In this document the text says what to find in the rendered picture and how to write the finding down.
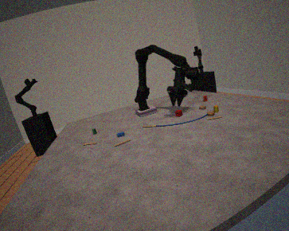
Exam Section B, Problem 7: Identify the red block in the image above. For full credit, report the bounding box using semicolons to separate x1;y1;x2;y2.
175;110;182;117

